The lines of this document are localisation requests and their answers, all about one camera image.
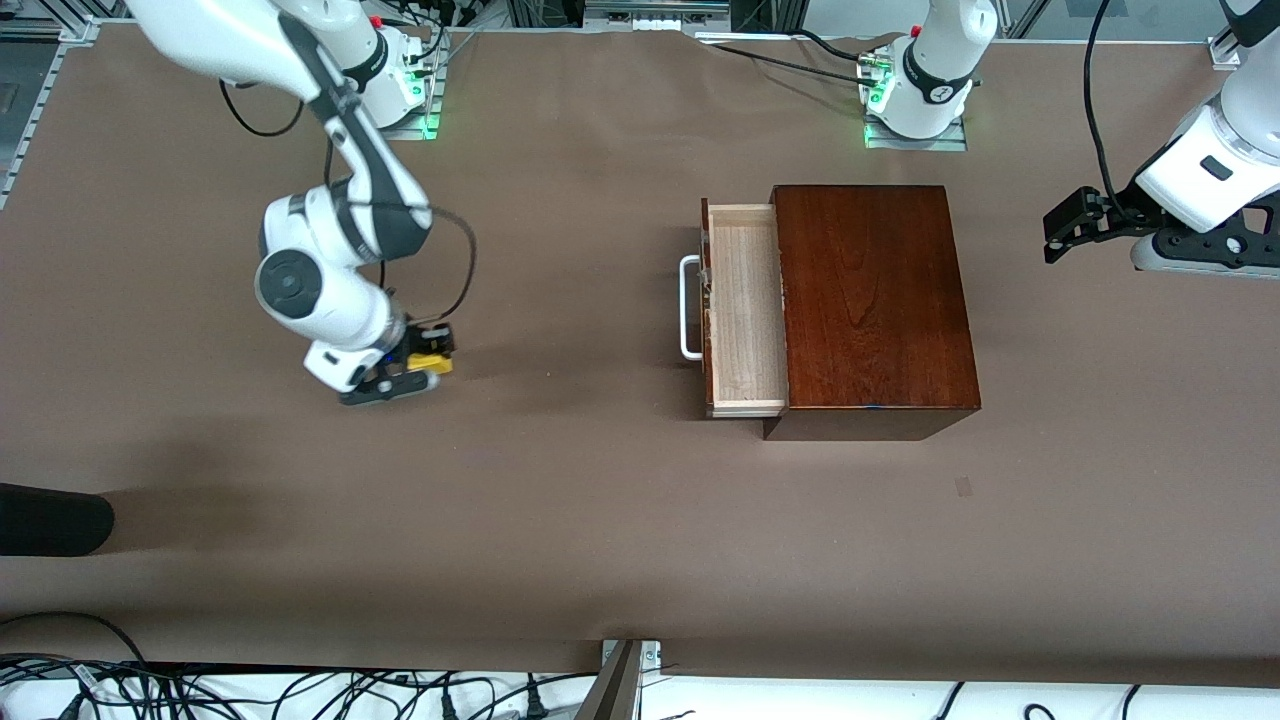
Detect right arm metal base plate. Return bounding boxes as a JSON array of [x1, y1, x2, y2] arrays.
[[335, 60, 442, 141]]

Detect tangled black cables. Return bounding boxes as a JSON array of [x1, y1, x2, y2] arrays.
[[0, 610, 601, 720]]

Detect aluminium frame structure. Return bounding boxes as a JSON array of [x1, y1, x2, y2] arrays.
[[505, 0, 801, 33]]

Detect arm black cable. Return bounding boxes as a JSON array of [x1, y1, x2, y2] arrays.
[[218, 78, 478, 326], [1084, 0, 1143, 207]]

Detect dark brown wooden box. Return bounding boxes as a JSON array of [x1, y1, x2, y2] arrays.
[[762, 184, 983, 442]]

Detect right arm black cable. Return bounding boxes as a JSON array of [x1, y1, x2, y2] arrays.
[[218, 78, 478, 326]]

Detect brown paper table cover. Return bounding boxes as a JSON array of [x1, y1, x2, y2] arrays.
[[0, 24, 1280, 691]]

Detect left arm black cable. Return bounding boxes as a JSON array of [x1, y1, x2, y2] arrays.
[[1084, 0, 1143, 207]]

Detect aluminium frame post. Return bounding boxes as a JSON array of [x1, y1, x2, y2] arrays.
[[575, 639, 663, 720]]

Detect black cylinder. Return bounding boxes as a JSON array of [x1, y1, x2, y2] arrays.
[[0, 483, 115, 557]]

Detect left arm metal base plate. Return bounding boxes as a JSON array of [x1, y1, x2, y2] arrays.
[[864, 115, 969, 153]]

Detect light wood drawer white handle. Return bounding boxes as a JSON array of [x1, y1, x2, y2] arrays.
[[679, 198, 791, 419]]

